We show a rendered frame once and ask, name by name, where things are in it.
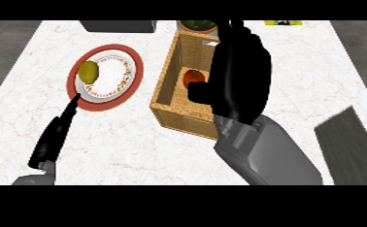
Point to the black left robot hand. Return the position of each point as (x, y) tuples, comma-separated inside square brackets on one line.
[(52, 138)]

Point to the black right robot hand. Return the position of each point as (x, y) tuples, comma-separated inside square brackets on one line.
[(238, 72)]

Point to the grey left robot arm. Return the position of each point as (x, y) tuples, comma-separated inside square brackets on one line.
[(39, 176)]

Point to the red tomato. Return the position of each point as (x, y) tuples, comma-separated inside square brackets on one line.
[(192, 77)]

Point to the wicker basket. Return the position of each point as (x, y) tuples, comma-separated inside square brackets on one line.
[(184, 85)]

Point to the red round placemat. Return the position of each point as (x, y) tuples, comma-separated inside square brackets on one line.
[(105, 77)]

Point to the potted green plant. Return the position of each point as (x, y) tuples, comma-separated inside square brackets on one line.
[(198, 25)]

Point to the yellow flat object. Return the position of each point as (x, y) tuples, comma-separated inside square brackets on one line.
[(283, 22)]

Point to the yellow-green fruit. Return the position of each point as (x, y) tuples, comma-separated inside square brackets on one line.
[(89, 71)]

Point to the white patterned plate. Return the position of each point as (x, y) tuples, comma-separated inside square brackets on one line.
[(112, 75)]

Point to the dark grey appliance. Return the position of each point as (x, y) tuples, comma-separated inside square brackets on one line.
[(118, 25)]

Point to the dark grey striped board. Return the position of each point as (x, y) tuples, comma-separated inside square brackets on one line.
[(343, 150)]

